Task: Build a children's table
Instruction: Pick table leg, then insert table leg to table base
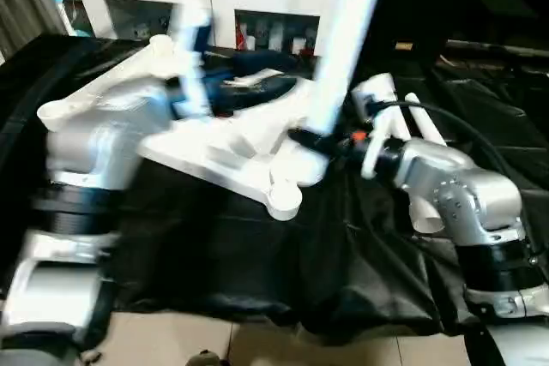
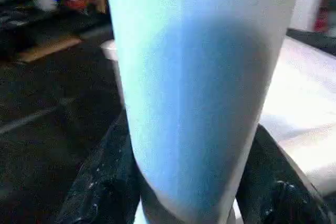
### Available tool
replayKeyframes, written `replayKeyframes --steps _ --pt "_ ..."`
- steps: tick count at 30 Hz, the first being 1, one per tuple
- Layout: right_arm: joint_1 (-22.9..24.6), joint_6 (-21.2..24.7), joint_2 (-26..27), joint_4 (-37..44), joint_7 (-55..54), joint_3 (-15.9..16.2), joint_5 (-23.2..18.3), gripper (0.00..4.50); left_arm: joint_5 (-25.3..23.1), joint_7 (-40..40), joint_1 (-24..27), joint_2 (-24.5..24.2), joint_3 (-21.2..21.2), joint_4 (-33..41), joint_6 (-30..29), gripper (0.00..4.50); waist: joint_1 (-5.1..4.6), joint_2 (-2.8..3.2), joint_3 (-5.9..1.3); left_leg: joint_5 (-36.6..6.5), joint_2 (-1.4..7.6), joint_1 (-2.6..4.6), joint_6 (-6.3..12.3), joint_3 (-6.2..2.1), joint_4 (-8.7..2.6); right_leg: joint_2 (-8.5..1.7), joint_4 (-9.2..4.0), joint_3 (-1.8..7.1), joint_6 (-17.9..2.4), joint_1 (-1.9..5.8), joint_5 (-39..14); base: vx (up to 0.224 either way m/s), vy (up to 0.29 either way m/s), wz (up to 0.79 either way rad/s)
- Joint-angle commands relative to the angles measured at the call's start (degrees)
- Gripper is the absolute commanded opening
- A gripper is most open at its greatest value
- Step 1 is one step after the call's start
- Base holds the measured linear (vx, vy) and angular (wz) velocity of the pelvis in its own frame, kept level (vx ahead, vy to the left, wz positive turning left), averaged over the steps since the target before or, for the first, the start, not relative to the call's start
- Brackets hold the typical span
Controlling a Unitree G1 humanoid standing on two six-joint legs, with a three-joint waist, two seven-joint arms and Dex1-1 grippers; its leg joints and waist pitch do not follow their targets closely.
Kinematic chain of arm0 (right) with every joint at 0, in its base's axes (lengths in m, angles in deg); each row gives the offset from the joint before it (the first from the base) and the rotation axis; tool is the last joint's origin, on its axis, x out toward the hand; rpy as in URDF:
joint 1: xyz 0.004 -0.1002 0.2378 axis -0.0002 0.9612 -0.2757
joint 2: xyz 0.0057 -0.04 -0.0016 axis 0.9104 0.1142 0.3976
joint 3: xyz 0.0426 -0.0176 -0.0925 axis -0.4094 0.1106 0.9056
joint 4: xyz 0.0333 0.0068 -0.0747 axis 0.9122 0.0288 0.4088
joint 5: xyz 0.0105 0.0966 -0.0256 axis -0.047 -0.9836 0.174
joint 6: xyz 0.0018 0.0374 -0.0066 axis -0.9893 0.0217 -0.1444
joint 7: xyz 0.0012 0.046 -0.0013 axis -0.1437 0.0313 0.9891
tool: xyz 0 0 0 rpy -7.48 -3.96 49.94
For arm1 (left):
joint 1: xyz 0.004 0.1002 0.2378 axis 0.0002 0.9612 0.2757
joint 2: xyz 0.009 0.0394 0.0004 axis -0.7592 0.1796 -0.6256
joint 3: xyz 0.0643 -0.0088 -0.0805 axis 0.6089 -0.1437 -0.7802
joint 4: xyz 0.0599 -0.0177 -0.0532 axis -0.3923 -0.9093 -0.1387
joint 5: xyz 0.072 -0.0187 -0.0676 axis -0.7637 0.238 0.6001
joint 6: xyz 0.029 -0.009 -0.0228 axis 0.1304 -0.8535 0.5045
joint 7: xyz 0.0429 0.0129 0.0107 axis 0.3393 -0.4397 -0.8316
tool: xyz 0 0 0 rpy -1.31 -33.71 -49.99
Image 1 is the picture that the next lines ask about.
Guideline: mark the black metal rail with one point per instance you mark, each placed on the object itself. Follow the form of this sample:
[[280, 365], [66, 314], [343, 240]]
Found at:
[[497, 44]]

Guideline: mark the white plastic table leg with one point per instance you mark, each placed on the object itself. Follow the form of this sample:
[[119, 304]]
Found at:
[[347, 40], [426, 218], [426, 122]]

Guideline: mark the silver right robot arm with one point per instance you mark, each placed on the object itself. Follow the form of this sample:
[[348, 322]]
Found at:
[[463, 194]]

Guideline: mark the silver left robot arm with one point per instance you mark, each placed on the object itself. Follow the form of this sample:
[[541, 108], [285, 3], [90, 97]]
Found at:
[[86, 143]]

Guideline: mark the small tan tag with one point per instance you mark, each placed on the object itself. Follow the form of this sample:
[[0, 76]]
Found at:
[[403, 45]]

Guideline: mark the white plastic table top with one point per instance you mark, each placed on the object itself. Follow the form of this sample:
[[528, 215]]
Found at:
[[232, 160]]

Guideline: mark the black plastic mat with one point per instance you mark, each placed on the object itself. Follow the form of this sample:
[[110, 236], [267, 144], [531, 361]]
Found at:
[[257, 272]]

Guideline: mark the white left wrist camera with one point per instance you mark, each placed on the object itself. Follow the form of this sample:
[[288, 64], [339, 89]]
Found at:
[[190, 66]]

